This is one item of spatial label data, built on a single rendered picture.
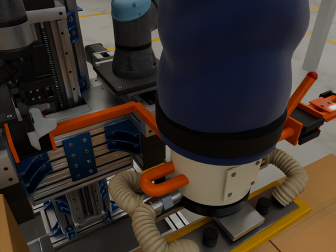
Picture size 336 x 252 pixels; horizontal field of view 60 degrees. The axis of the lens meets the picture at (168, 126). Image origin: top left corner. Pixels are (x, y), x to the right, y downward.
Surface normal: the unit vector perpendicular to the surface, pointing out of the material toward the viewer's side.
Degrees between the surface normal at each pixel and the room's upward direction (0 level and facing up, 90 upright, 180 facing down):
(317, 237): 0
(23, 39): 90
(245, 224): 0
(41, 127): 73
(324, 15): 90
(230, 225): 0
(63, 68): 90
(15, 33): 89
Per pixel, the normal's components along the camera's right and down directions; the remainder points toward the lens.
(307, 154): 0.00, -0.82
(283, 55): 0.71, 0.15
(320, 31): -0.87, 0.29
